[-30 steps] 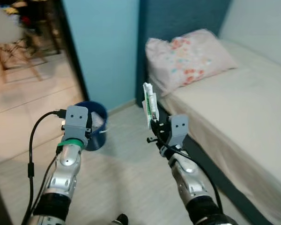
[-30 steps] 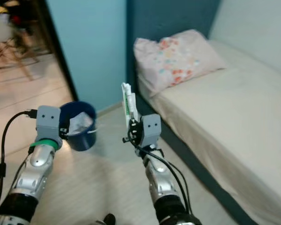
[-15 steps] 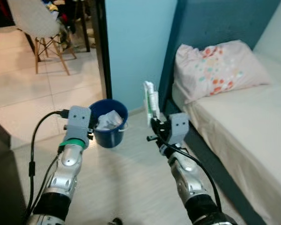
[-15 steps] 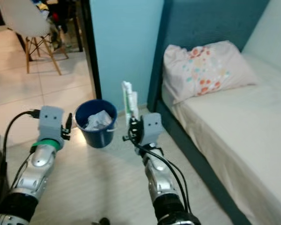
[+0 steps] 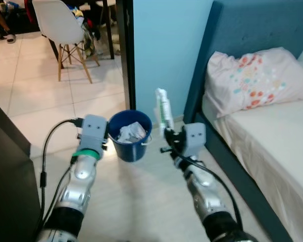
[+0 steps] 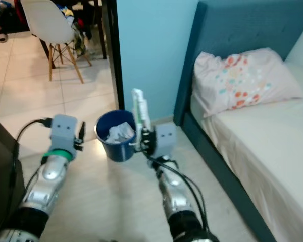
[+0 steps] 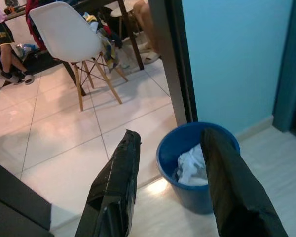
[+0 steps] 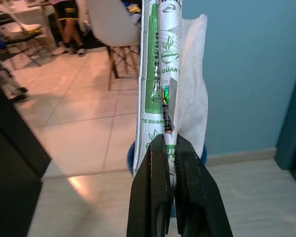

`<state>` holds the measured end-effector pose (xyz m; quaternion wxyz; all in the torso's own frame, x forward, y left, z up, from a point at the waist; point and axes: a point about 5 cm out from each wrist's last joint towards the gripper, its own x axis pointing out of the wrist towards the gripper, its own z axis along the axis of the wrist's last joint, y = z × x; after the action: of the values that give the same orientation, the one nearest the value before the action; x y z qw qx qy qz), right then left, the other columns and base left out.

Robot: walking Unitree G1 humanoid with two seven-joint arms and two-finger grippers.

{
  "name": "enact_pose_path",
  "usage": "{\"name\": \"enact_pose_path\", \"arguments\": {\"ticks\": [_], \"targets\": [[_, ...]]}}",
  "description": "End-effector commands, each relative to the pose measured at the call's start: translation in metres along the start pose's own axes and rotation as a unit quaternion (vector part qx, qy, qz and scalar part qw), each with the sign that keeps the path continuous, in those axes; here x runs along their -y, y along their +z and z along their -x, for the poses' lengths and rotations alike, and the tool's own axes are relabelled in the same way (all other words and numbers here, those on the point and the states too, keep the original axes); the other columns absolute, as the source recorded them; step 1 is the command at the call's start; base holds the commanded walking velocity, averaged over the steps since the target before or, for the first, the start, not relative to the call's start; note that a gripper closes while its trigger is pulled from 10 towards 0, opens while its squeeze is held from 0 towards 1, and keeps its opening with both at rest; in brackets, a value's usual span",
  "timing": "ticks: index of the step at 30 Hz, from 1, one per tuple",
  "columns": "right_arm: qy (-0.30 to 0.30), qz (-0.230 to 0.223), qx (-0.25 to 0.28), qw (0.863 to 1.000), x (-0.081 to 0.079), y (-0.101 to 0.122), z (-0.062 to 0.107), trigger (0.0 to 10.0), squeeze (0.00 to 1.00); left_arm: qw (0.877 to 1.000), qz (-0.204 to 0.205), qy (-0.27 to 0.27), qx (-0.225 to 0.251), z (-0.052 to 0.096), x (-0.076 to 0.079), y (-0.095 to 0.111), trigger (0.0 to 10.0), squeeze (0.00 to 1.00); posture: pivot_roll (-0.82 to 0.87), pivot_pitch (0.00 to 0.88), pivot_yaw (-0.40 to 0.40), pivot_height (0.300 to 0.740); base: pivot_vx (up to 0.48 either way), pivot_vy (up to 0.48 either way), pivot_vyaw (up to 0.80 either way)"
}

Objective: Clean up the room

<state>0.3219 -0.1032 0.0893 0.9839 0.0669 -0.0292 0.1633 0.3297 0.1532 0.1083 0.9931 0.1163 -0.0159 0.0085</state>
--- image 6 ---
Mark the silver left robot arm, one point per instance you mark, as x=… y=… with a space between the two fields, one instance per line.
x=48 y=186

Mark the crumpled white paper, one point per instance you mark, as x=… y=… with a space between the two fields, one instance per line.
x=118 y=133

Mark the white chair with wooden legs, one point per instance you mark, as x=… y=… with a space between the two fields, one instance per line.
x=45 y=20

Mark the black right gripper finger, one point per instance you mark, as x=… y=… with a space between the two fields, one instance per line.
x=149 y=141
x=142 y=140

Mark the dark dining table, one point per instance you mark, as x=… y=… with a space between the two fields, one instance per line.
x=98 y=30

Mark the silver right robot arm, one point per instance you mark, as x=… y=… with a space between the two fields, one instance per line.
x=174 y=196

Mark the blue plastic bucket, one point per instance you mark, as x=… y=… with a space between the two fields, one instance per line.
x=118 y=151

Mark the black door frame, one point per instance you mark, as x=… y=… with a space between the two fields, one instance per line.
x=113 y=50

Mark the pink patterned pillow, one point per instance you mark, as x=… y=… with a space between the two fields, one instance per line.
x=247 y=78

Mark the green and white tube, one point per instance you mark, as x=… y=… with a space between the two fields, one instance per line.
x=140 y=108

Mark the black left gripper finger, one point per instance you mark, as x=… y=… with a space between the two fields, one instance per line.
x=83 y=129

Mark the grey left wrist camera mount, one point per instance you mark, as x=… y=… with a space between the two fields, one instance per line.
x=64 y=133

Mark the multicoloured fabric bundle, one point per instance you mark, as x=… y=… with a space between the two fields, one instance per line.
x=77 y=25

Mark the black cabinet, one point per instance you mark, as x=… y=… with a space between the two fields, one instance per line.
x=2 y=191

